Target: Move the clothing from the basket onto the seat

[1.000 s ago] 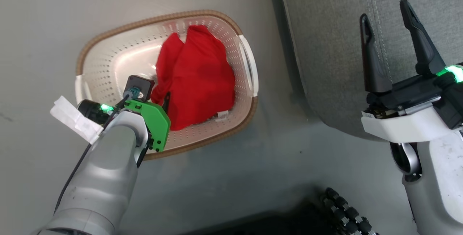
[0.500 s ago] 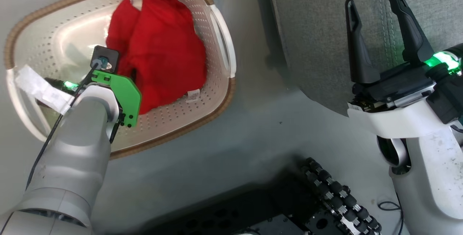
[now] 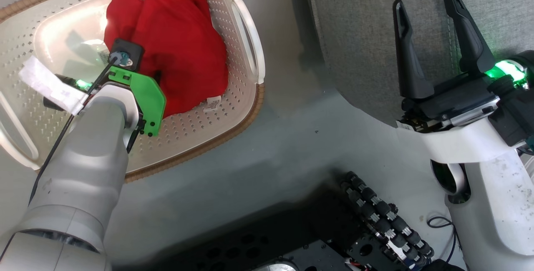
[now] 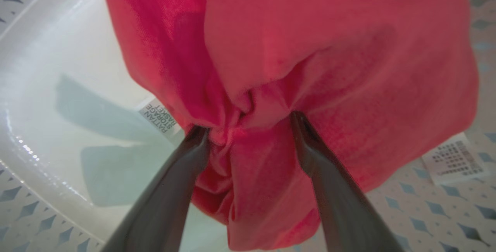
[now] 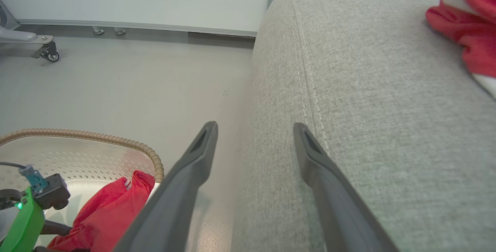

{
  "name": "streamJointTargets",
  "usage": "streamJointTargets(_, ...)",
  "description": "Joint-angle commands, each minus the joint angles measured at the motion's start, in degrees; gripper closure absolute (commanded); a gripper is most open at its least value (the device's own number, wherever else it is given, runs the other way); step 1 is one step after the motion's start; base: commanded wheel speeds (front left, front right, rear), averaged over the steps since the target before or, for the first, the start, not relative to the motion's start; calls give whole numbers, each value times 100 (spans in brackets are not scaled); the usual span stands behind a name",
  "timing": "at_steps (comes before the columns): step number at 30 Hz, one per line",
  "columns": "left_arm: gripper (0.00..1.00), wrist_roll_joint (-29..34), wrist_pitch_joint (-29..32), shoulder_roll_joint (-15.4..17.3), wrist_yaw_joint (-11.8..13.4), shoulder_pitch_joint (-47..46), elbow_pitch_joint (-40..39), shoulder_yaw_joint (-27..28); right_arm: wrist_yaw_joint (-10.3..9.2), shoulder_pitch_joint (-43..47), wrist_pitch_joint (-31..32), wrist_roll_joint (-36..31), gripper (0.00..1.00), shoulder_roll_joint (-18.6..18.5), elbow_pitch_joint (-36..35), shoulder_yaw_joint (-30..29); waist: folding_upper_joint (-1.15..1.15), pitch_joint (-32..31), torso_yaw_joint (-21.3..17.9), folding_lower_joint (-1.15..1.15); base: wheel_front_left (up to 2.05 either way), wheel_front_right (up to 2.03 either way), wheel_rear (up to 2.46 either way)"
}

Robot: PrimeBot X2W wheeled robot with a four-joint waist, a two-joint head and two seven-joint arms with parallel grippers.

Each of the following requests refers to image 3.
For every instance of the black roller omni wheel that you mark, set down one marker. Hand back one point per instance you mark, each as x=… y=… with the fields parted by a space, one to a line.
x=384 y=217

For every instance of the white tape label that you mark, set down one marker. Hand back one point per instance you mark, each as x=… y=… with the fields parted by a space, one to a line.
x=50 y=83

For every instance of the grey fabric sofa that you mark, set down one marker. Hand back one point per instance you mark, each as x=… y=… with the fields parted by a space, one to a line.
x=354 y=33

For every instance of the red garment with white stripe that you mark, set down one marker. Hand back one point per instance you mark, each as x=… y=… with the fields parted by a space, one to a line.
x=179 y=46

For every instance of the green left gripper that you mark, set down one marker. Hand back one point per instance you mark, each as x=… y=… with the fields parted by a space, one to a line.
x=148 y=96

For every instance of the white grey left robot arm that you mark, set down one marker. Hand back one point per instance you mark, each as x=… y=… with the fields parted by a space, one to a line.
x=79 y=171

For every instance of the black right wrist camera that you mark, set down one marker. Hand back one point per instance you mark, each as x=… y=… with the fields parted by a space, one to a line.
x=519 y=116

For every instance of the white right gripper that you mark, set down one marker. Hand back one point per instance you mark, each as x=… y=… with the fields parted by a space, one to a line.
x=454 y=100

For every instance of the white perforated laundry basket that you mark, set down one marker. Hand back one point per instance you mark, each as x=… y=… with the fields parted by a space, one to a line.
x=200 y=137

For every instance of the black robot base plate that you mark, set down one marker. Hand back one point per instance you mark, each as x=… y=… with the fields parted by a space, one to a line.
x=258 y=242

